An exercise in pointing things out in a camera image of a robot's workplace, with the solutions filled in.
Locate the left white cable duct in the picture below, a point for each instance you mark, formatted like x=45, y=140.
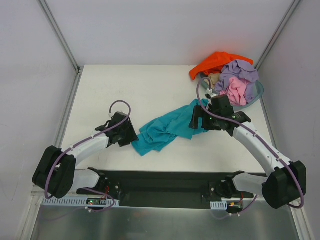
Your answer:
x=81, y=202

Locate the left aluminium frame post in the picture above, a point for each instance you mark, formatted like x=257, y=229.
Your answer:
x=59, y=34

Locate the beige t shirt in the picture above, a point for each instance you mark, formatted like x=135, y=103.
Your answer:
x=213, y=79

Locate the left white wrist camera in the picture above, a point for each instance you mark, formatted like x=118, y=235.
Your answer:
x=117, y=113

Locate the right aluminium frame post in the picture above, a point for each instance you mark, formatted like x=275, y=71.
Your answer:
x=279, y=30

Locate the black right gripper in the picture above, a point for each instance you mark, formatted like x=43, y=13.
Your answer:
x=197, y=117

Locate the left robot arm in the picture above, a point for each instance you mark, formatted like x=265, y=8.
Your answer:
x=56, y=172

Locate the orange t shirt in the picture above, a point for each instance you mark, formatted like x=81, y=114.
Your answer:
x=215, y=63

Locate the right white cable duct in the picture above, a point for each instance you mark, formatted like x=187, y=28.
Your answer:
x=219, y=205

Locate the pink t shirt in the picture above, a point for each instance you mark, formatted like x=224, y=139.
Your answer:
x=236, y=91

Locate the grey-blue plastic basket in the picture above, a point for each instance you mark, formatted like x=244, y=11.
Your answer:
x=257, y=91

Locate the white cable duct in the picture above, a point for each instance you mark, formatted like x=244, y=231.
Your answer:
x=219, y=205
x=81, y=202

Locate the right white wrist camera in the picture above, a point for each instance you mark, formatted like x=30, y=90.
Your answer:
x=210, y=94

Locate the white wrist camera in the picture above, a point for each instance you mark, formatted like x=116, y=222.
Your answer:
x=210, y=94
x=117, y=113

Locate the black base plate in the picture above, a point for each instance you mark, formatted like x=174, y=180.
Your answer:
x=178, y=190

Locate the lilac t shirt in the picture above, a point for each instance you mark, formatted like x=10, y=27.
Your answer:
x=242, y=70

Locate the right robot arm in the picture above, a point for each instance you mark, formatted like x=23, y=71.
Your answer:
x=284, y=182

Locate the teal t shirt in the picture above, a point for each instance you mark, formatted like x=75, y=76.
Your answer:
x=160, y=132

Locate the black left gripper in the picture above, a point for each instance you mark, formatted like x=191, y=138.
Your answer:
x=127, y=133

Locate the aluminium frame post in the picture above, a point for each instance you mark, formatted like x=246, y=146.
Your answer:
x=279, y=30
x=59, y=34

